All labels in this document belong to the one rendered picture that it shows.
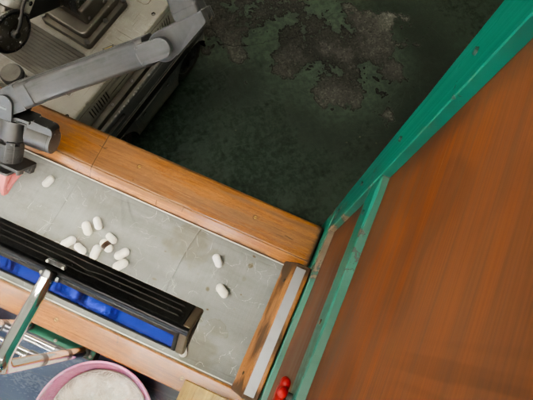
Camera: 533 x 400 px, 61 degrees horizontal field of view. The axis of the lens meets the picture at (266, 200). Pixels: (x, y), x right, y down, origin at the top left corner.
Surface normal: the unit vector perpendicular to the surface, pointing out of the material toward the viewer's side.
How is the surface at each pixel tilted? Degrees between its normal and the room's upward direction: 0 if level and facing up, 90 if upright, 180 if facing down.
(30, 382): 0
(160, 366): 0
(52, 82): 44
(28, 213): 0
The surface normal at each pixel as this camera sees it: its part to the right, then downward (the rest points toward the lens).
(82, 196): 0.04, -0.25
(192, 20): -0.11, 0.51
